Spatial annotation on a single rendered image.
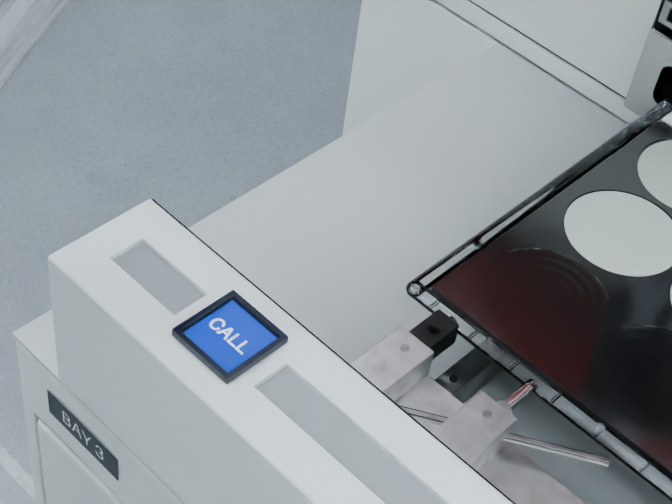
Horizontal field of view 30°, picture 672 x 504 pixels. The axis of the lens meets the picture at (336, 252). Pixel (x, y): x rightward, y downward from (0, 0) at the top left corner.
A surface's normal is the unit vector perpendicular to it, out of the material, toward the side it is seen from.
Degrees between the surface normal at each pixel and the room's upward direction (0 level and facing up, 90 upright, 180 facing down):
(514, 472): 0
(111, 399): 90
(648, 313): 0
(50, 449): 90
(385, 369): 0
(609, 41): 90
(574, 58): 90
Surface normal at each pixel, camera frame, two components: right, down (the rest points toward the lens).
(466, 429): 0.11, -0.69
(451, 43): -0.70, 0.47
